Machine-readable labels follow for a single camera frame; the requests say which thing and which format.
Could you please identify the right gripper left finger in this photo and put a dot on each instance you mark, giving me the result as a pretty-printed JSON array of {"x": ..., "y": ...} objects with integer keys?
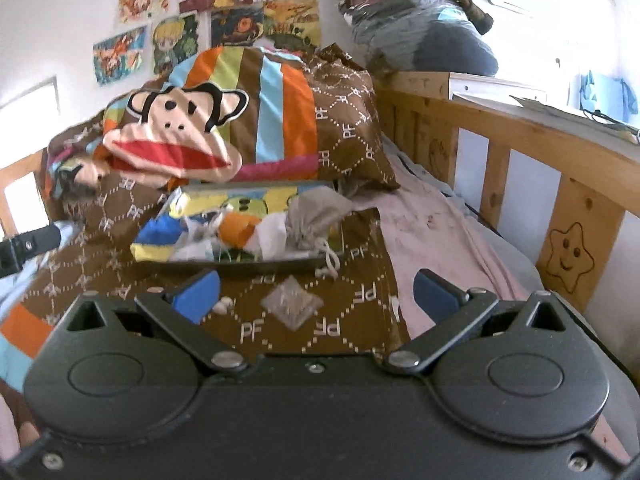
[{"x": 178, "y": 313}]

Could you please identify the plastic wrapped bedding bundle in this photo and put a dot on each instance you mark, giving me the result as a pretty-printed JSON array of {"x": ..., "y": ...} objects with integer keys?
[{"x": 417, "y": 36}]

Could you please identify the wooden headboard rail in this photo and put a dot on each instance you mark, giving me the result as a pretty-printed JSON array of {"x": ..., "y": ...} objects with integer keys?
[{"x": 22, "y": 206}]

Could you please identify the blue cloth on ledge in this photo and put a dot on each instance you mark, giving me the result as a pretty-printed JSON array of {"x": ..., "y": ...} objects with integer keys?
[{"x": 614, "y": 97}]

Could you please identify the colourful cartoon cloth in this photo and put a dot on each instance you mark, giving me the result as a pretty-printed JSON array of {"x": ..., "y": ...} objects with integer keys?
[{"x": 156, "y": 239}]

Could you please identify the white cloth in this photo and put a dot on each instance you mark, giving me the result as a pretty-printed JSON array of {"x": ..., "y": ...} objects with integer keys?
[{"x": 269, "y": 239}]

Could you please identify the cartoon print drawstring pouch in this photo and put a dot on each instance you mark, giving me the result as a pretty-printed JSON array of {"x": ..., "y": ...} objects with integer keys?
[{"x": 199, "y": 239}]

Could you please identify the grey shallow tray box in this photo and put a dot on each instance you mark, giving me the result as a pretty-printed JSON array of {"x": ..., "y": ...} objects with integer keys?
[{"x": 336, "y": 239}]

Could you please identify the wooden bed rail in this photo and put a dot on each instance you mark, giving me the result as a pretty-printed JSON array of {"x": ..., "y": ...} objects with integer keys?
[{"x": 559, "y": 187}]

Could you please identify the grey linen drawstring pouch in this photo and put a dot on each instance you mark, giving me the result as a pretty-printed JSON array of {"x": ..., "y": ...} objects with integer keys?
[{"x": 309, "y": 220}]

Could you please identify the white earbuds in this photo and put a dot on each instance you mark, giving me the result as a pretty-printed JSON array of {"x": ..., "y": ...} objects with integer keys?
[{"x": 223, "y": 306}]

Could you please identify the brown striped monkey quilt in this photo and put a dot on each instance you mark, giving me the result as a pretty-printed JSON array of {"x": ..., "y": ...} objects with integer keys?
[{"x": 229, "y": 115}]

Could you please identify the orange knit sleeve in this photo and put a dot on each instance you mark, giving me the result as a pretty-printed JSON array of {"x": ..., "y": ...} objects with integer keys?
[{"x": 236, "y": 229}]

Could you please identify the clear small plastic bag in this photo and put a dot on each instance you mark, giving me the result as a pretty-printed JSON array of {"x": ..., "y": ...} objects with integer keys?
[{"x": 291, "y": 304}]

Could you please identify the dark swirl poster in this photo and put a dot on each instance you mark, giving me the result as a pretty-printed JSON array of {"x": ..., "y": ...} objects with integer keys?
[{"x": 240, "y": 26}]

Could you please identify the cartoon poster far left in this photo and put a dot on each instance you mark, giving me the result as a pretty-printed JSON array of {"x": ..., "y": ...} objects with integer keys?
[{"x": 118, "y": 57}]

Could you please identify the yellow dinosaur poster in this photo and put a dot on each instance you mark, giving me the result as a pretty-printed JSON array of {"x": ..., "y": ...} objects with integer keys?
[{"x": 293, "y": 25}]

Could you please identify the pink bed sheet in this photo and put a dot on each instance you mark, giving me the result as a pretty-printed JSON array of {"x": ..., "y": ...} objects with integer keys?
[{"x": 422, "y": 225}]

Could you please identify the light blue blanket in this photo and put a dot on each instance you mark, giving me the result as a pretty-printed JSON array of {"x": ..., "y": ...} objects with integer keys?
[{"x": 14, "y": 286}]

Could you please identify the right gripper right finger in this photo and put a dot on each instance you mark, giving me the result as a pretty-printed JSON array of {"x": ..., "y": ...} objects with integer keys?
[{"x": 457, "y": 314}]

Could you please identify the blond character poster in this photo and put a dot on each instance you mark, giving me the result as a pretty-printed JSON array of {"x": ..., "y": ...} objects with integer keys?
[{"x": 174, "y": 40}]

